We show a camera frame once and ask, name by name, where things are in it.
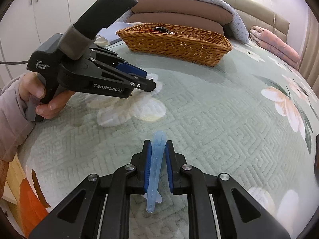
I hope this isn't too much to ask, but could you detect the light blue plastic hair clip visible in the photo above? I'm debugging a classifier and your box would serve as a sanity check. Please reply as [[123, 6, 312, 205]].
[[146, 131, 166, 213]]

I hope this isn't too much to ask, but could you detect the black wrist watch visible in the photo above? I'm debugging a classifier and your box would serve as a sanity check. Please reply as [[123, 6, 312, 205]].
[[153, 26, 174, 35]]

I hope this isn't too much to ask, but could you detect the grey sleeved forearm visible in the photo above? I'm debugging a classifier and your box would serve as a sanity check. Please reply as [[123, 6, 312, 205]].
[[0, 75, 35, 162]]

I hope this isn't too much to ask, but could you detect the person's left hand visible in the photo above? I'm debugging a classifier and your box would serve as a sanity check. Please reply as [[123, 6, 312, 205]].
[[18, 73, 74, 119]]

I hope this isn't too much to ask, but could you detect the blue-grey folder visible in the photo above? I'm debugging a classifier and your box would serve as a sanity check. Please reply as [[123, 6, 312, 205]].
[[94, 22, 142, 46]]

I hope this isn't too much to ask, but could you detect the white wardrobe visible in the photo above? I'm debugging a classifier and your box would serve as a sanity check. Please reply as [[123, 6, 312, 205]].
[[1, 0, 97, 86]]

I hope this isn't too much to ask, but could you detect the brown wicker basket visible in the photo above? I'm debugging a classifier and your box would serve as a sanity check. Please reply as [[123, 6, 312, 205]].
[[116, 23, 232, 67]]

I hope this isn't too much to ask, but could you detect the green floral bedspread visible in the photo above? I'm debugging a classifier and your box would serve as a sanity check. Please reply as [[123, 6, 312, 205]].
[[18, 42, 318, 238]]

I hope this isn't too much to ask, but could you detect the folded brown quilt blue cover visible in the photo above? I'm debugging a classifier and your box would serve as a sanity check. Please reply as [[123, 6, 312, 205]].
[[118, 0, 249, 44]]

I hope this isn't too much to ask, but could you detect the dark smartphone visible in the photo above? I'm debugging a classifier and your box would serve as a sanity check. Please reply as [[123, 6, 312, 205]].
[[314, 134, 319, 171]]

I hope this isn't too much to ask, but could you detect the beige padded headboard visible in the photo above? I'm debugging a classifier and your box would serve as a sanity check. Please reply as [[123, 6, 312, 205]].
[[223, 0, 290, 42]]

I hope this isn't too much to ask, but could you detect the folded pink blanket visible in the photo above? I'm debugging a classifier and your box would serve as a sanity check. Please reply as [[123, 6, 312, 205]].
[[249, 26, 301, 70]]

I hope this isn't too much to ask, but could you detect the beige curtain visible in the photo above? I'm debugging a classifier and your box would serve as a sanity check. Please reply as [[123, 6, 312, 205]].
[[299, 9, 319, 94]]

